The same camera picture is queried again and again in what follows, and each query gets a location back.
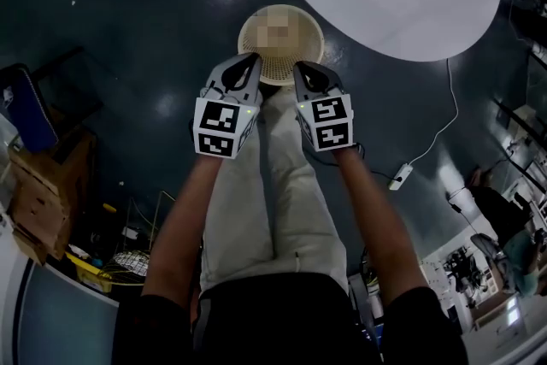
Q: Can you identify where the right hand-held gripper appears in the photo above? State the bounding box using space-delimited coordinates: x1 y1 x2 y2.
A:
292 61 356 153

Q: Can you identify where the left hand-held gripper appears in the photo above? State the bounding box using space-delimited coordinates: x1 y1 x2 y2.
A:
192 52 264 161

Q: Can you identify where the beige plastic basket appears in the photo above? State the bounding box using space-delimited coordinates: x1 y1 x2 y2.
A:
237 3 325 87

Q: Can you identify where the person's left forearm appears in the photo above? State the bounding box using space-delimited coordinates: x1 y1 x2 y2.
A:
140 153 226 309

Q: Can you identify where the person's right forearm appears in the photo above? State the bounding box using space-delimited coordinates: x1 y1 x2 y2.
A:
332 147 431 307

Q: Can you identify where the white power strip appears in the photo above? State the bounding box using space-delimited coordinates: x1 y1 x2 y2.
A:
387 162 415 191

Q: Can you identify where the black chair blue cushion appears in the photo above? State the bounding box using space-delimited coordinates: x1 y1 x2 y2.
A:
0 46 103 155

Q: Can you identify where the cluttered white workbench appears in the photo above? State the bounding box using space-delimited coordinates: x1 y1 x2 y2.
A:
421 226 547 339

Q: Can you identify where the brown cardboard box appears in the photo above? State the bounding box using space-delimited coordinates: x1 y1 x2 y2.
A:
8 127 97 266

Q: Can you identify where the person's black shirt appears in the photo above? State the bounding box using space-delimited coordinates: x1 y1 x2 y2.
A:
113 273 469 365

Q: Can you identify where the yellow plastic tray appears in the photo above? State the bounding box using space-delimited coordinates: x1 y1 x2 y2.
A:
63 251 113 294

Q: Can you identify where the white power cable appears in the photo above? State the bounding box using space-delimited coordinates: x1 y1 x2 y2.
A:
405 57 460 167

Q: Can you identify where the wire mesh basket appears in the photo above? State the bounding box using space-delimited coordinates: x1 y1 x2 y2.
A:
102 250 150 286

